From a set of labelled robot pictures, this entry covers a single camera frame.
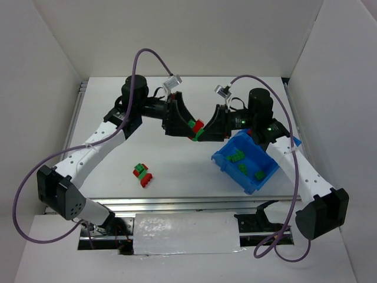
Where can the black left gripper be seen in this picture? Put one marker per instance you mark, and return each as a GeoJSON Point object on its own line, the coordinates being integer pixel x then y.
{"type": "Point", "coordinates": [169, 113]}

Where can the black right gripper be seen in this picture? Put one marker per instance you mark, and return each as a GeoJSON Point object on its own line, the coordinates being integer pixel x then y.
{"type": "Point", "coordinates": [221, 121]}

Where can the green lego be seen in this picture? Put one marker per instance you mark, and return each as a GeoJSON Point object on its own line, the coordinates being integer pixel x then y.
{"type": "Point", "coordinates": [192, 123]}

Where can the red brick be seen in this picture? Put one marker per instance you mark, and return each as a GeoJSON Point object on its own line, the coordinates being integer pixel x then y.
{"type": "Point", "coordinates": [198, 129]}

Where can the green rounded lego brick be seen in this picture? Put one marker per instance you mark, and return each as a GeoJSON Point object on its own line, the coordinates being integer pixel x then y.
{"type": "Point", "coordinates": [234, 157]}

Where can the small green lego cube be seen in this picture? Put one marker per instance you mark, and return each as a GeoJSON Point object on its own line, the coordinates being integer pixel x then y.
{"type": "Point", "coordinates": [242, 167]}

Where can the green 2x4 lego brick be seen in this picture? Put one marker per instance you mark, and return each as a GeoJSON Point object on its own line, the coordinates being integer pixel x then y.
{"type": "Point", "coordinates": [260, 175]}

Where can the green 2x3 lego brick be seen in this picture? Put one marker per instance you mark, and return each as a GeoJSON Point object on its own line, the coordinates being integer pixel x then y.
{"type": "Point", "coordinates": [240, 152]}

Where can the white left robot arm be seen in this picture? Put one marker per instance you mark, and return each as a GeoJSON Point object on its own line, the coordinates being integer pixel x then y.
{"type": "Point", "coordinates": [59, 186]}

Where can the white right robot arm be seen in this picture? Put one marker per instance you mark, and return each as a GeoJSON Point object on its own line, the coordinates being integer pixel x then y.
{"type": "Point", "coordinates": [326, 206]}

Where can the blue plastic divided bin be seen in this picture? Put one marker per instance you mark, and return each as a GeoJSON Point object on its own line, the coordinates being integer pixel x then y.
{"type": "Point", "coordinates": [275, 182]}

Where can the green lego brick lower stack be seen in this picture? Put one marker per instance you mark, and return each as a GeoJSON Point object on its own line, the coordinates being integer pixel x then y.
{"type": "Point", "coordinates": [140, 170]}

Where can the red long toothed lego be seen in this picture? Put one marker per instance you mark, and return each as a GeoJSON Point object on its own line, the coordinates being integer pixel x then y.
{"type": "Point", "coordinates": [146, 179]}

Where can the white foil cover sheet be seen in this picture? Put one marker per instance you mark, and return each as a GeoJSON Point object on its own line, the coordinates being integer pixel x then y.
{"type": "Point", "coordinates": [186, 233]}

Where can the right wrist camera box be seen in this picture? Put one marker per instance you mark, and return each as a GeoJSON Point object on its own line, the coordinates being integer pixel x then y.
{"type": "Point", "coordinates": [224, 92]}

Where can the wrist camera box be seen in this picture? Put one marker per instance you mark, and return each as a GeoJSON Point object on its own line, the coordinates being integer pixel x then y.
{"type": "Point", "coordinates": [172, 82]}
{"type": "Point", "coordinates": [224, 92]}

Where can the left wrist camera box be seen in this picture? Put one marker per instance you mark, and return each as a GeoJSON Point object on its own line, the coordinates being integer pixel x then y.
{"type": "Point", "coordinates": [172, 82]}

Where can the aluminium front rail frame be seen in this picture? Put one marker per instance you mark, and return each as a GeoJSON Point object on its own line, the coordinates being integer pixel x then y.
{"type": "Point", "coordinates": [174, 205]}

